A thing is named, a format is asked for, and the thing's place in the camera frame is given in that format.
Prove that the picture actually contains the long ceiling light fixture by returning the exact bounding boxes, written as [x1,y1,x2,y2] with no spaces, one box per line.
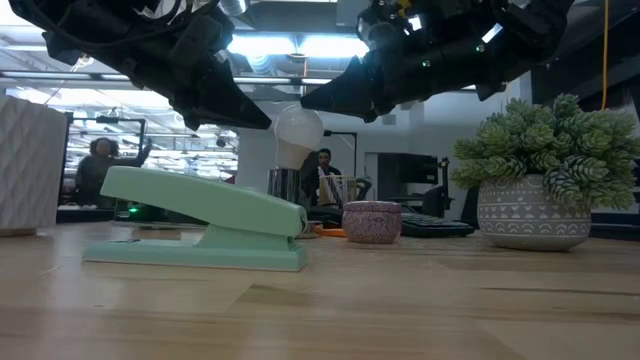
[0,69,334,86]

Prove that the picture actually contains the faux succulent in grey pot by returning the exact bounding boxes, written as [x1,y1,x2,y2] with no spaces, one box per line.
[449,92,640,253]

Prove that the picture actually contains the wire mesh pen cup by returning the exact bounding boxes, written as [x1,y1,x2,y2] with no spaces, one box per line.
[317,174,359,208]

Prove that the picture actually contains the black monitor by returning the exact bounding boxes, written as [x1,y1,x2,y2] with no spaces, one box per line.
[375,151,442,202]

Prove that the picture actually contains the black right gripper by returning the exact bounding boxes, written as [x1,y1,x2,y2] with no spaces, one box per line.
[299,0,507,125]

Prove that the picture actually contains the white textured cup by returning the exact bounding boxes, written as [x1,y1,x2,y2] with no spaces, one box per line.
[0,94,69,237]

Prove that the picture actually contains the mint green stapler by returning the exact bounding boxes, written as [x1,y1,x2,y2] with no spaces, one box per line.
[81,165,310,273]

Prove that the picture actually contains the yellow cable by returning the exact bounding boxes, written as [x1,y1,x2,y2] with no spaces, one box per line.
[601,0,610,112]

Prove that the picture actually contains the person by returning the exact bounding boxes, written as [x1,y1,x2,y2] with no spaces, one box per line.
[73,136,153,209]
[301,147,344,207]

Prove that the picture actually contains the black keyboard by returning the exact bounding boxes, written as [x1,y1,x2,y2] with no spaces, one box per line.
[399,211,477,239]

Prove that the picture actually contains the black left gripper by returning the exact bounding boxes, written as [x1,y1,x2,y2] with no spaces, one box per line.
[41,13,274,132]

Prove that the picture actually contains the white frosted light bulb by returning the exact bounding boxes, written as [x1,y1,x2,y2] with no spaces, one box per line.
[273,103,325,172]

